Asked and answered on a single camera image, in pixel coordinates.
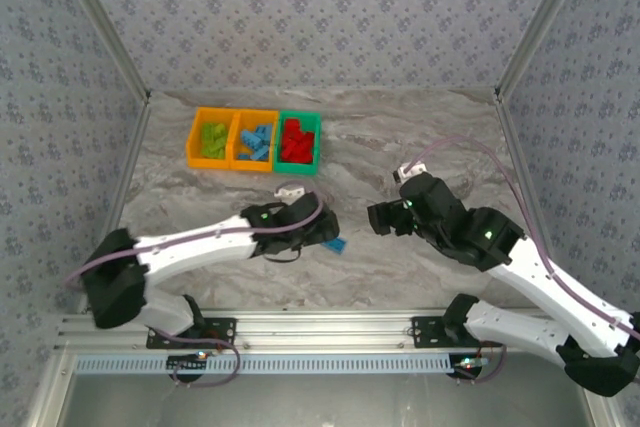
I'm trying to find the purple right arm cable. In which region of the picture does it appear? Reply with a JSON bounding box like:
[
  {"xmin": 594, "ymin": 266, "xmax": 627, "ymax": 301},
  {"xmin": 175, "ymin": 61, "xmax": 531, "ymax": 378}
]
[{"xmin": 404, "ymin": 138, "xmax": 640, "ymax": 343}]

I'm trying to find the wide aluminium mounting rail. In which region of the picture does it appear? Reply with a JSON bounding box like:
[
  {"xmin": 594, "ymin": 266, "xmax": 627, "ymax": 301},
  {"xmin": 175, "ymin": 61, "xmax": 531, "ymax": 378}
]
[{"xmin": 53, "ymin": 307, "xmax": 600, "ymax": 354}]

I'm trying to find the aluminium frame post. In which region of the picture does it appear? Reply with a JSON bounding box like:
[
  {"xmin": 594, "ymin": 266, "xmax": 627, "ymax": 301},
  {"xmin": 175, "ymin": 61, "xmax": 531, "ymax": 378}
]
[
  {"xmin": 493, "ymin": 0, "xmax": 600, "ymax": 98},
  {"xmin": 49, "ymin": 0, "xmax": 154, "ymax": 104}
]

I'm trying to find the blue-grey slotted cable duct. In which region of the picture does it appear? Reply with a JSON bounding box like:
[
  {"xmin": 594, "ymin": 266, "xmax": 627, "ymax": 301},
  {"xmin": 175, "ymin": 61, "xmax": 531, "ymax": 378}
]
[{"xmin": 73, "ymin": 351, "xmax": 461, "ymax": 376}]

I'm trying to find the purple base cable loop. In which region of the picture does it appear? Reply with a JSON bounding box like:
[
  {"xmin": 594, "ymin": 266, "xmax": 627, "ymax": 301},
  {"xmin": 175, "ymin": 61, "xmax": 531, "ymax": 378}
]
[
  {"xmin": 147, "ymin": 331, "xmax": 244, "ymax": 389},
  {"xmin": 457, "ymin": 341, "xmax": 509, "ymax": 386}
]

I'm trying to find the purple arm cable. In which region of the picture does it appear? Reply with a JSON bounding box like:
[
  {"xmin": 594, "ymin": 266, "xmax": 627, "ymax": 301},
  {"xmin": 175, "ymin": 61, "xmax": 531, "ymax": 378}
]
[
  {"xmin": 404, "ymin": 138, "xmax": 640, "ymax": 343},
  {"xmin": 64, "ymin": 180, "xmax": 326, "ymax": 291}
]

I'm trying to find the green plastic bin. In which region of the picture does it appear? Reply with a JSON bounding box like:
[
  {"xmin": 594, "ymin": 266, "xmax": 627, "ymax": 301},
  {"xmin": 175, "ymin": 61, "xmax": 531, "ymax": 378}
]
[{"xmin": 272, "ymin": 110, "xmax": 322, "ymax": 176}]

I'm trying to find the grey metal panel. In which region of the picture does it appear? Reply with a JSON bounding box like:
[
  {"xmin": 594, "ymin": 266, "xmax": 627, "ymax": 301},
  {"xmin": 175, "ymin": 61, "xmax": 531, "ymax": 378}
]
[{"xmin": 29, "ymin": 351, "xmax": 616, "ymax": 427}]

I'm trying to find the aluminium side rail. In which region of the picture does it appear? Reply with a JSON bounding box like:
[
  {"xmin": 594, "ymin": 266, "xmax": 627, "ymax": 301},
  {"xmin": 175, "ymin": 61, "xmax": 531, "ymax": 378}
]
[
  {"xmin": 77, "ymin": 94, "xmax": 154, "ymax": 313},
  {"xmin": 493, "ymin": 90, "xmax": 572, "ymax": 311}
]

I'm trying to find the orange plastic bin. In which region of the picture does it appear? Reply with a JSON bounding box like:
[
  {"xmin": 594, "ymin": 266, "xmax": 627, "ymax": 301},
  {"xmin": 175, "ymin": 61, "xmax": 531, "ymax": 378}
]
[
  {"xmin": 228, "ymin": 109, "xmax": 280, "ymax": 172},
  {"xmin": 185, "ymin": 106, "xmax": 240, "ymax": 169}
]

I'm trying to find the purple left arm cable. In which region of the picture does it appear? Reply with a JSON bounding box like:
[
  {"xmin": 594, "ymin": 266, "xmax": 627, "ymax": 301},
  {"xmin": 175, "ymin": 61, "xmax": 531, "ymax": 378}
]
[{"xmin": 64, "ymin": 180, "xmax": 326, "ymax": 291}]

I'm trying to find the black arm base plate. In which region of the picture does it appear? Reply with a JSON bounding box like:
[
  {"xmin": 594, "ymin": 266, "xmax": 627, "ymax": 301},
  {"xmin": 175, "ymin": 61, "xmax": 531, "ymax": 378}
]
[
  {"xmin": 144, "ymin": 315, "xmax": 238, "ymax": 351},
  {"xmin": 411, "ymin": 315, "xmax": 504, "ymax": 349}
]

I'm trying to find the black controller board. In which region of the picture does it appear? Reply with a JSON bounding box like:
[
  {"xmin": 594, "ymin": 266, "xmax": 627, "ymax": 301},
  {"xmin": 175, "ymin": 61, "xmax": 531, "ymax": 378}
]
[
  {"xmin": 167, "ymin": 352, "xmax": 210, "ymax": 383},
  {"xmin": 452, "ymin": 354, "xmax": 489, "ymax": 384}
]

